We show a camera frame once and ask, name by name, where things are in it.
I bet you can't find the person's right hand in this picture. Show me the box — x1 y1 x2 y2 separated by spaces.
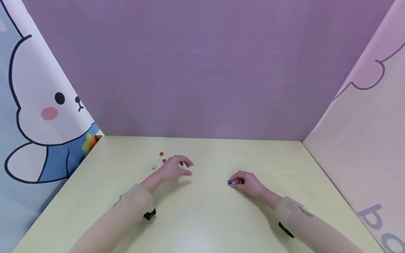
230 171 268 198

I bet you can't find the person's left hand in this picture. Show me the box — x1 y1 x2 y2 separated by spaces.
157 155 194 182

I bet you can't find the person's left forearm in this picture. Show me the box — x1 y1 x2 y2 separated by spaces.
67 173 167 253

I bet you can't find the person's right forearm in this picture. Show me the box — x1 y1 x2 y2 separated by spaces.
261 189 364 253

